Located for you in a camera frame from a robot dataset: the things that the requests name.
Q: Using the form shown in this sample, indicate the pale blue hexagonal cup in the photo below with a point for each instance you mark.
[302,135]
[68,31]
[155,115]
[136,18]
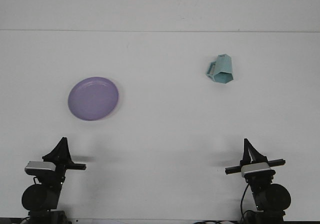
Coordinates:
[225,67]

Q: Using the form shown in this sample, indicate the pale purple round plate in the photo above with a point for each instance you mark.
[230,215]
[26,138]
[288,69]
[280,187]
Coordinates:
[92,99]

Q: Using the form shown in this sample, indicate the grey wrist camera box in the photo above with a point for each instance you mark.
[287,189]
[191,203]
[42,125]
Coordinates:
[40,167]
[256,169]

